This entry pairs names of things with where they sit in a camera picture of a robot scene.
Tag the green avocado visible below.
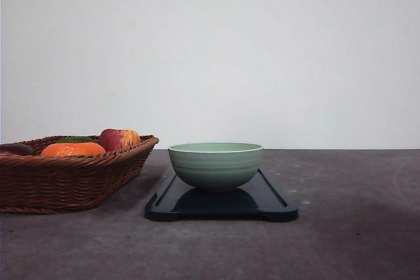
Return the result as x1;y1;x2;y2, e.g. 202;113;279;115
57;136;95;143

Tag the brown wicker basket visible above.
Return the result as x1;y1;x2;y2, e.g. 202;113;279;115
0;134;159;214

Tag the red yellow apple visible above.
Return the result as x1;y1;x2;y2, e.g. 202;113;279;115
99;129;140;151

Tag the dark blue rectangular tray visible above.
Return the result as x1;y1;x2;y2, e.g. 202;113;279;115
144;169;299;222

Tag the green ceramic bowl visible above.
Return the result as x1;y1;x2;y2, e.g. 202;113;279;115
168;142;264;190

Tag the orange fruit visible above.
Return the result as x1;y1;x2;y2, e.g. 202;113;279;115
41;142;107;156

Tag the dark purple fruit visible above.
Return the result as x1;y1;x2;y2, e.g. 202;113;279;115
0;144;32;155

